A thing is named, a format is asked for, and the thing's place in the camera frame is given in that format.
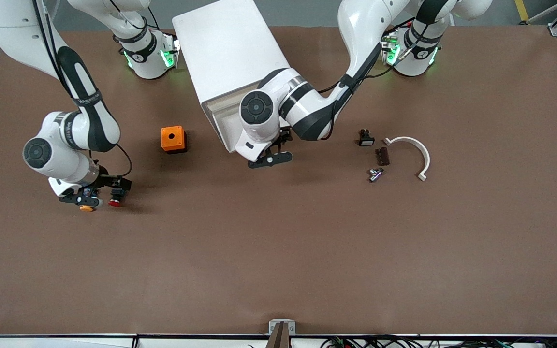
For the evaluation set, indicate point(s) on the orange box with hole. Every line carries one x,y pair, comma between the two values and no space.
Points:
172,137

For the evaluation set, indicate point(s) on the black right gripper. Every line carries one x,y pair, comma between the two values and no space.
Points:
106,181

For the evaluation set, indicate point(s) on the metal mount bracket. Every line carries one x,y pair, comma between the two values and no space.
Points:
282,327

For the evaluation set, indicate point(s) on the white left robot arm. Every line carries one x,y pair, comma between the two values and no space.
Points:
302,101

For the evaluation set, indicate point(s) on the brown terminal block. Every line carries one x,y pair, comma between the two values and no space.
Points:
383,156

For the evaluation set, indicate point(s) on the silver key switch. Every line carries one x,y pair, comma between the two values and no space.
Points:
375,175

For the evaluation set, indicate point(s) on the brown table cover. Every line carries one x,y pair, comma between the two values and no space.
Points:
278,251

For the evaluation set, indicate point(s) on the white curved bracket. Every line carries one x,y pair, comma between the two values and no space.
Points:
406,139

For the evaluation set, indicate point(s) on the black white push button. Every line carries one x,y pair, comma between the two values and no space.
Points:
366,140

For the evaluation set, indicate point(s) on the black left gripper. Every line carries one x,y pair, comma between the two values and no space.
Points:
284,137

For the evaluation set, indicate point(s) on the yellow push button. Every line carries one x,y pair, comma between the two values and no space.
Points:
86,209

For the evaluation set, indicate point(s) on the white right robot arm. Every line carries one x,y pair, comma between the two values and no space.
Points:
85,121

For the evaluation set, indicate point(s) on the white table edge rail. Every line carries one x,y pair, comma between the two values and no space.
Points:
41,342

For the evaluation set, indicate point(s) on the red push button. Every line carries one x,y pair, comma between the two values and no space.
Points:
114,203

